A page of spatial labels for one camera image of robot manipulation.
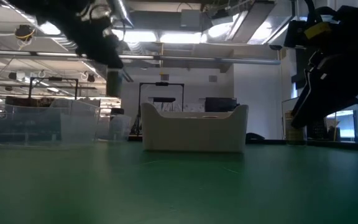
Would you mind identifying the white plastic bin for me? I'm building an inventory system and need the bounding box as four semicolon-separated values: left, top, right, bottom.
140;102;249;153

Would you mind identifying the black equipment rack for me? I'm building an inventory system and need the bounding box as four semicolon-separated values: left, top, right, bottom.
309;119;334;141

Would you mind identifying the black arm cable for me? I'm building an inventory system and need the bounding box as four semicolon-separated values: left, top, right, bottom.
305;0;319;24

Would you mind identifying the black frame stand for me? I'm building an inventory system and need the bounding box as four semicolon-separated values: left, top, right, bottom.
138;82;185;138

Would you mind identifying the grey ceiling box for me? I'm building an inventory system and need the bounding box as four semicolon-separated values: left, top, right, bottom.
180;9;201;28

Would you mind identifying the large silver air duct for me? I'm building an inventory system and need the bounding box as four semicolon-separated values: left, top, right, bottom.
202;0;307;50

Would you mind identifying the ceiling light panel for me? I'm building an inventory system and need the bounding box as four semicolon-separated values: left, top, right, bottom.
159;32;203;45
112;29;158;44

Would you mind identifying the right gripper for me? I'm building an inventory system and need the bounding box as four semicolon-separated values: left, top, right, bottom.
290;34;358;129

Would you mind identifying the black screen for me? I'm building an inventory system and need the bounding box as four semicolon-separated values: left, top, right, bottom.
204;97;238;113

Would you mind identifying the black hanging camera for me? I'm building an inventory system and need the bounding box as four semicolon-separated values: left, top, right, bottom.
14;24;36;43

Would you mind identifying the horizontal ceiling pipe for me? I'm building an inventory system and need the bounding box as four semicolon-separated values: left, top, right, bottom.
0;49;282;66

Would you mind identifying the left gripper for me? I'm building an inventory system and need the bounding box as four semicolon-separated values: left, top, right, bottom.
57;0;126;69

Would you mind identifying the round silver duct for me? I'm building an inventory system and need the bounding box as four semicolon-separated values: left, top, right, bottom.
113;0;134;28

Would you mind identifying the clear plastic bin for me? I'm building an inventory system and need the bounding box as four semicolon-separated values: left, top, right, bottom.
0;98;101;147

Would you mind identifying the black rounded object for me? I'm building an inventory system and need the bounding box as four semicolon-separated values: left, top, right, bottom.
244;133;265;145

